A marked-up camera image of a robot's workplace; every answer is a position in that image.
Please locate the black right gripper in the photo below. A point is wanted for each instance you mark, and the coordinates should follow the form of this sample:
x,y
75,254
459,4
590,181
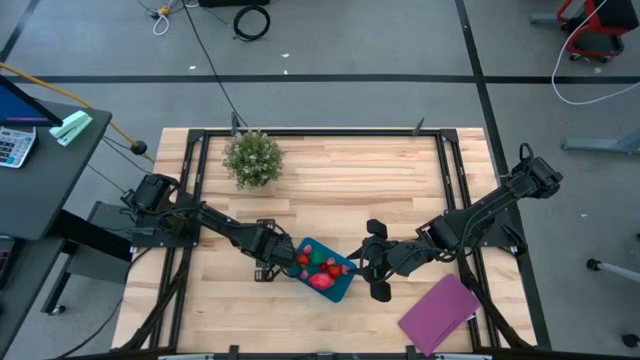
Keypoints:
x,y
382,260

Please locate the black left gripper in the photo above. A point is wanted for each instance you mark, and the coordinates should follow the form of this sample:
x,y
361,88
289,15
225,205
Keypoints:
x,y
275,247

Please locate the red strawberry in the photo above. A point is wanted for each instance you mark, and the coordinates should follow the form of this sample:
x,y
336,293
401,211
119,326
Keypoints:
x,y
303,259

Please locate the green pepper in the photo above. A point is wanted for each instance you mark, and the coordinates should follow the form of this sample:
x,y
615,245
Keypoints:
x,y
318,257

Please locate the red tomato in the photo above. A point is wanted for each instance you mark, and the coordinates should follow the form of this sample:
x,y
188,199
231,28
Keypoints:
x,y
334,271

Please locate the red cherry with stem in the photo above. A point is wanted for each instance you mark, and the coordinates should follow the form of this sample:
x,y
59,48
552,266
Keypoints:
x,y
323,267

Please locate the large red pepper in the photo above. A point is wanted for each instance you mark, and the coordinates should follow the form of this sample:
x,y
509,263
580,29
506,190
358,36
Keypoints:
x,y
321,281

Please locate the teal tupperware container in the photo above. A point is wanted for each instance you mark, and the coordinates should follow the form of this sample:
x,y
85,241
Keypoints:
x,y
340,292

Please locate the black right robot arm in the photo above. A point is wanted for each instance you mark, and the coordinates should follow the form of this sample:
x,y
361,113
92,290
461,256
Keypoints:
x,y
475,215

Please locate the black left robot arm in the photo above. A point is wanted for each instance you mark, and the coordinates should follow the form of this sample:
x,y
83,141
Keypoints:
x,y
220,225

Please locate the purple tupperware lid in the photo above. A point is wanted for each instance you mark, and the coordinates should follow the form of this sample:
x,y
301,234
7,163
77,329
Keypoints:
x,y
437,315

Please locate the green potted plant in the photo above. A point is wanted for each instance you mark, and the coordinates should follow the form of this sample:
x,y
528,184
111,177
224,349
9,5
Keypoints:
x,y
253,159

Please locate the black round knob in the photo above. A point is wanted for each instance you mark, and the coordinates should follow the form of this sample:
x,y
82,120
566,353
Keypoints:
x,y
139,147

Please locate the black desk base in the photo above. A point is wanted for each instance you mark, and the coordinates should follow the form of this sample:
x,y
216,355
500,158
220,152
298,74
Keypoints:
x,y
95,265

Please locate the grey chair leg with castor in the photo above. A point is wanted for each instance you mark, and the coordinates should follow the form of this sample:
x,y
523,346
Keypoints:
x,y
593,265

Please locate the dark grey desk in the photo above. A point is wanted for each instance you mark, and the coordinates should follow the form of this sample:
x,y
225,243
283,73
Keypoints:
x,y
45,185

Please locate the mint green stapler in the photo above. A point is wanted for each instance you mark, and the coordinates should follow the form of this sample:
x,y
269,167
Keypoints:
x,y
70,127

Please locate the grey metal floor bar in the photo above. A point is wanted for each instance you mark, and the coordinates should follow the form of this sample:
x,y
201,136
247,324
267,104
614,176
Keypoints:
x,y
600,145

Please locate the black castor wheel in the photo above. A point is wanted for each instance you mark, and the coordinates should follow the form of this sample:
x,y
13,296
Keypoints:
x,y
631,341

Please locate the yellow plug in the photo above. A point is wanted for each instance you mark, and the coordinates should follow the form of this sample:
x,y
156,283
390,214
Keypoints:
x,y
163,10

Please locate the white calculator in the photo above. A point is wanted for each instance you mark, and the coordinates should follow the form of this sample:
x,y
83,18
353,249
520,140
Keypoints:
x,y
14,146

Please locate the monitor with blue screen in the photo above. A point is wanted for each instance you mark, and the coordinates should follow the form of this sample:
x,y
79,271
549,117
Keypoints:
x,y
20,107

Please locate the red office chair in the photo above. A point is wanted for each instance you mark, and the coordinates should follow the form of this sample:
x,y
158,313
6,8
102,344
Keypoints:
x,y
595,52

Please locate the white bracket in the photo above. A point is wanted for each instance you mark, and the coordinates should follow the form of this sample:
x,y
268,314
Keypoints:
x,y
462,357
185,357

